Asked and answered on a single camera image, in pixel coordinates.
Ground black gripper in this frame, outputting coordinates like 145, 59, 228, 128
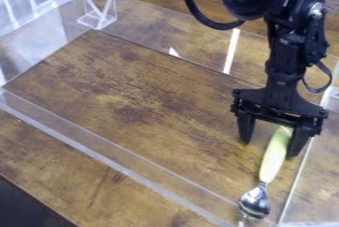
233, 88, 329, 158

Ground green handled metal spoon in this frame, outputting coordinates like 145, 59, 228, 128
240, 126, 292, 219

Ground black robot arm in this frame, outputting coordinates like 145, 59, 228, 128
185, 0, 332, 157

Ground black cable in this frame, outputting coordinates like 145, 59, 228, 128
301, 59, 334, 94

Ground clear acrylic enclosure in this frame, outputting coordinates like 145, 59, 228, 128
0, 0, 339, 227

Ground clear acrylic corner bracket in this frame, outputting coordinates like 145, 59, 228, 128
78, 0, 118, 30

